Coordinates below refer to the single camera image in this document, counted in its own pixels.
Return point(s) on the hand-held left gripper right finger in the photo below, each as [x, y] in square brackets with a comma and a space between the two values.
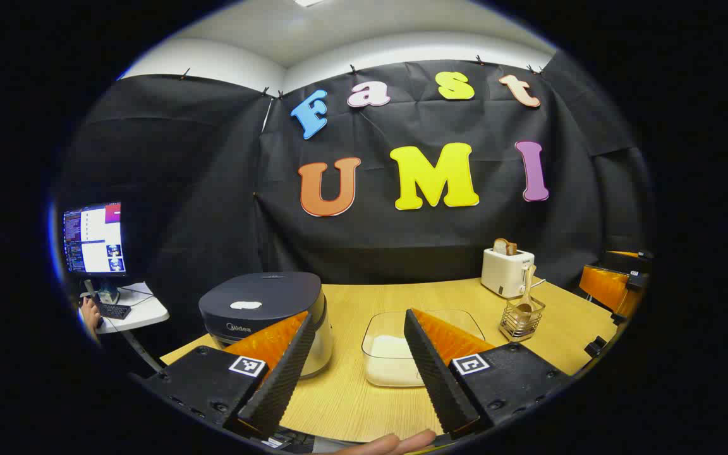
[440, 385]

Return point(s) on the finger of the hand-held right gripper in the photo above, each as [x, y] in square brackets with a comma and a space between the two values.
[607, 287]
[629, 262]

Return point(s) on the toast bread slice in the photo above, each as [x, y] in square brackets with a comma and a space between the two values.
[511, 248]
[500, 246]

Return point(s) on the black keyboard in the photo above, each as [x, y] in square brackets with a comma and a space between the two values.
[114, 310]

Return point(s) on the white side table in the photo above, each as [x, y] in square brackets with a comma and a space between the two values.
[143, 309]

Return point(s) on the white rice pile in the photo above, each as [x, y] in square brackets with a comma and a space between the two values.
[389, 354]

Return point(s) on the wooden spoon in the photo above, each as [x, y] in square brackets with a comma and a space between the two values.
[527, 287]

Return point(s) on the white toaster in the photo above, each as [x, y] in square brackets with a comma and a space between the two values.
[503, 275]

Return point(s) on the small teal box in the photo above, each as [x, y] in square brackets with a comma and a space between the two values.
[109, 294]

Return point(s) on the computer monitor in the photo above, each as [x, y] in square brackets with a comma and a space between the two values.
[95, 240]

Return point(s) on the clear glass dish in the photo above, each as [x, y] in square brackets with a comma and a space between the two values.
[383, 325]

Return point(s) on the black device with white label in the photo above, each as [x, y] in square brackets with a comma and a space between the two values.
[273, 442]

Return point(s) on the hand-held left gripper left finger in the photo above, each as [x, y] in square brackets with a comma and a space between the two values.
[282, 379]

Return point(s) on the black backdrop cloth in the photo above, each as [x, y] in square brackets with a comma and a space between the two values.
[402, 234]

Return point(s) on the black silver rice cooker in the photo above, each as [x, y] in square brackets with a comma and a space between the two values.
[263, 291]

